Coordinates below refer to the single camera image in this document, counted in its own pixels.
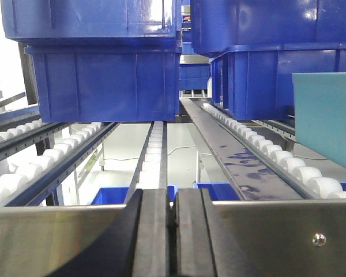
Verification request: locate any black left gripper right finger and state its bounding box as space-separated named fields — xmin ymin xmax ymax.
xmin=174 ymin=188 xmax=259 ymax=277

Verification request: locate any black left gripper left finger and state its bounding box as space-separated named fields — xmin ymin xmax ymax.
xmin=51 ymin=189 xmax=169 ymax=276

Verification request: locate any light blue plastic bin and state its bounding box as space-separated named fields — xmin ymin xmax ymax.
xmin=292 ymin=72 xmax=346 ymax=169

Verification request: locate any blue bin below left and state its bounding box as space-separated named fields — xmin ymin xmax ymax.
xmin=91 ymin=184 xmax=178 ymax=205

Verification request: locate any blue bin below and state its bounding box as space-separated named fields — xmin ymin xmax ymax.
xmin=91 ymin=184 xmax=178 ymax=205
xmin=193 ymin=181 xmax=346 ymax=201

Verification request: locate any blue bin below right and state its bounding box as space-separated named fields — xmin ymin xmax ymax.
xmin=193 ymin=181 xmax=346 ymax=201

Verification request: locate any white roller track centre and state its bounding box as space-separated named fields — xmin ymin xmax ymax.
xmin=136 ymin=121 xmax=166 ymax=189

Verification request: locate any white roller track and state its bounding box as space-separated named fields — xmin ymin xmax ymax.
xmin=136 ymin=121 xmax=166 ymax=189
xmin=0 ymin=122 xmax=103 ymax=202
xmin=0 ymin=119 xmax=44 ymax=143
xmin=201 ymin=103 xmax=346 ymax=200

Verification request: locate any white roller track right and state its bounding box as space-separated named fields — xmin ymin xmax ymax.
xmin=201 ymin=103 xmax=346 ymax=200

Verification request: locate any white roller track far left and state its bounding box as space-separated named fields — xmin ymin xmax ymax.
xmin=0 ymin=119 xmax=44 ymax=143

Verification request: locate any lower left dark blue bin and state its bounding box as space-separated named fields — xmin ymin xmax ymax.
xmin=25 ymin=46 xmax=180 ymax=122

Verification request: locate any dark blue bin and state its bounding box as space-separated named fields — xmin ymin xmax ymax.
xmin=1 ymin=0 xmax=181 ymax=47
xmin=25 ymin=46 xmax=180 ymax=122
xmin=210 ymin=42 xmax=346 ymax=120
xmin=191 ymin=1 xmax=346 ymax=57

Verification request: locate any lower right dark blue bin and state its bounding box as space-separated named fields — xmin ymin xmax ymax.
xmin=210 ymin=42 xmax=346 ymax=120

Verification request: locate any upper left dark blue bin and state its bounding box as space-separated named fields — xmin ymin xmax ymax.
xmin=1 ymin=0 xmax=181 ymax=47

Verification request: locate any upper right dark blue bin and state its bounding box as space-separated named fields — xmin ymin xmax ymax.
xmin=191 ymin=1 xmax=346 ymax=57

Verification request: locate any grey metal divider rail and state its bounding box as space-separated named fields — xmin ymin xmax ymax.
xmin=180 ymin=98 xmax=302 ymax=201

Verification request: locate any steel shelf front rail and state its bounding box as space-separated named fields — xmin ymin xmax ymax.
xmin=0 ymin=200 xmax=346 ymax=276

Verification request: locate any rail screw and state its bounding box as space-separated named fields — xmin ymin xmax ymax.
xmin=312 ymin=233 xmax=326 ymax=247

